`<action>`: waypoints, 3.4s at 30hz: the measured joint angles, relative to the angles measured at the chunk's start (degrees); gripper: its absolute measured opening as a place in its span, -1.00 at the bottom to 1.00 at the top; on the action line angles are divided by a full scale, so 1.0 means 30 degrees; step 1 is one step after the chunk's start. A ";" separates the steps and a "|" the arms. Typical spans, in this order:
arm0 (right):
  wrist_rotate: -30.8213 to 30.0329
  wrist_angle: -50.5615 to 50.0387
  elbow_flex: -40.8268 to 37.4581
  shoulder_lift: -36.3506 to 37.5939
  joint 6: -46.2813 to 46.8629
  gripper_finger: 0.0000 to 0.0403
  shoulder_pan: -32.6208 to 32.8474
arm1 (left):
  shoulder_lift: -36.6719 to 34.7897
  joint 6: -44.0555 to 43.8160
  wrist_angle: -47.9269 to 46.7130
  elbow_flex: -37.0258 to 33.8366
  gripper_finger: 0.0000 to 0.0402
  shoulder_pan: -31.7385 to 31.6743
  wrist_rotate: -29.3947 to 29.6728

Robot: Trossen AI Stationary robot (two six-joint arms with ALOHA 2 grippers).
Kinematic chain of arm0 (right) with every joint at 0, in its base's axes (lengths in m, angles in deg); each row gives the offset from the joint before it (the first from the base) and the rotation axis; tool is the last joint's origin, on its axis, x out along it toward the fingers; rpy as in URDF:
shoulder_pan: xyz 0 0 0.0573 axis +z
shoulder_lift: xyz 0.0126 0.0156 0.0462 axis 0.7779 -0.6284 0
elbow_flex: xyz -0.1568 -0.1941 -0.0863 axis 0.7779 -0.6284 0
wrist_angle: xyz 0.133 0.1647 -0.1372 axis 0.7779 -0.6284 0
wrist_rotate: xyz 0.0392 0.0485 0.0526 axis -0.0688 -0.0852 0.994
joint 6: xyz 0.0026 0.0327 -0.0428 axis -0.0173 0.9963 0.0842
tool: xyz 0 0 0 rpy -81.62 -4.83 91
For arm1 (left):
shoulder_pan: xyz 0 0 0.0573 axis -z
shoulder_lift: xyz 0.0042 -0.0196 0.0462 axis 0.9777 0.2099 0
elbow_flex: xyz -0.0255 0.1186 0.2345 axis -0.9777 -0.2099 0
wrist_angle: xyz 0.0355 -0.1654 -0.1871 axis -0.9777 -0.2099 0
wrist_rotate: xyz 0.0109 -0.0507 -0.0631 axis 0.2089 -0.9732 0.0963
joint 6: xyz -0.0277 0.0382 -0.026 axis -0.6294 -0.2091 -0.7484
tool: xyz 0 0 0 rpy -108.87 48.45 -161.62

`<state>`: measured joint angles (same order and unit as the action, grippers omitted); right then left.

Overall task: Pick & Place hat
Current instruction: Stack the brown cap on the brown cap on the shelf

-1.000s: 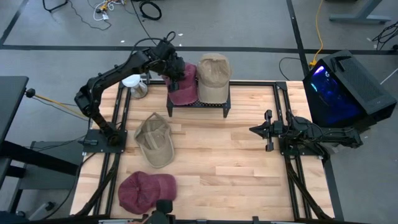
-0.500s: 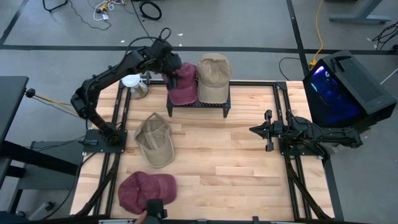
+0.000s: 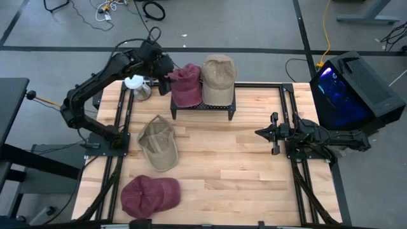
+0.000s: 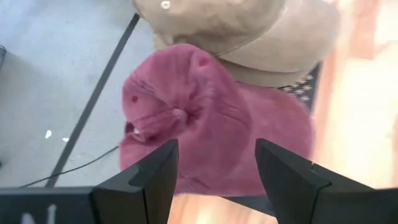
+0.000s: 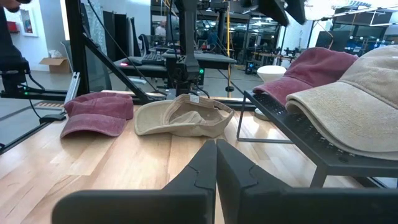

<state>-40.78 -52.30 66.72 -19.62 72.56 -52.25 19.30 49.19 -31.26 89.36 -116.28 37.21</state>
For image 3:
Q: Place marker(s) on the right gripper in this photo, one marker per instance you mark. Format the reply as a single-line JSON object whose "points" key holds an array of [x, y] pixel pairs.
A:
{"points": [[283, 131]]}

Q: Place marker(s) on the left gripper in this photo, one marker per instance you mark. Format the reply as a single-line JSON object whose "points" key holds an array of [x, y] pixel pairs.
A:
{"points": [[157, 62]]}

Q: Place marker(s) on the maroon baseball cap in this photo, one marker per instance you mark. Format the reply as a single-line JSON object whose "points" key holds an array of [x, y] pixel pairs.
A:
{"points": [[186, 89], [143, 197]]}

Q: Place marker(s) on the tan baseball cap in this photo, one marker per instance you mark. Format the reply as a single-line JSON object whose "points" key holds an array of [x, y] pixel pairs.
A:
{"points": [[219, 79], [160, 152]]}

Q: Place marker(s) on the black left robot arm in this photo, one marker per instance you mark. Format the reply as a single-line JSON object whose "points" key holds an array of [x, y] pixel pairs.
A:
{"points": [[95, 79]]}

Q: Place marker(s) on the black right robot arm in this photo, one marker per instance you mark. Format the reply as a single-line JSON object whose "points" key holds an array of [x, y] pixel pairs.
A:
{"points": [[343, 140]]}

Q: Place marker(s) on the white mushroom lamp brass base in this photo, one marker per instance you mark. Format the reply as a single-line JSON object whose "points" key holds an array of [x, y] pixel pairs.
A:
{"points": [[135, 83]]}

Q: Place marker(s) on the black perforated metal shelf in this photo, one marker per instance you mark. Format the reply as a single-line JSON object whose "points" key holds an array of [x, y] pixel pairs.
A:
{"points": [[190, 109]]}

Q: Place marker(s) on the black computer tower blue light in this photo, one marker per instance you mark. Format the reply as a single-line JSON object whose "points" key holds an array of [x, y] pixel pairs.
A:
{"points": [[365, 82]]}

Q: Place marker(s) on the black plug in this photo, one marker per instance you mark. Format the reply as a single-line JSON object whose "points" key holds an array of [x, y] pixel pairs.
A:
{"points": [[30, 95]]}

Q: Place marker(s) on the grey desk foot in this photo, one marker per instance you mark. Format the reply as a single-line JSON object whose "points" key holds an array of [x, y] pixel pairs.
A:
{"points": [[365, 18]]}

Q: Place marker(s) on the black desk top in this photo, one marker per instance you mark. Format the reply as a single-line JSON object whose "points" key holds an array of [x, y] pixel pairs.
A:
{"points": [[11, 105]]}

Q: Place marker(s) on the black aluminium table frame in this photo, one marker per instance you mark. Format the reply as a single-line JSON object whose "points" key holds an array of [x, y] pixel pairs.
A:
{"points": [[287, 88]]}

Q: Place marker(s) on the black desk leg frame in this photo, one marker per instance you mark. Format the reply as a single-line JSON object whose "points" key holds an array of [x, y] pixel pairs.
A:
{"points": [[41, 163]]}

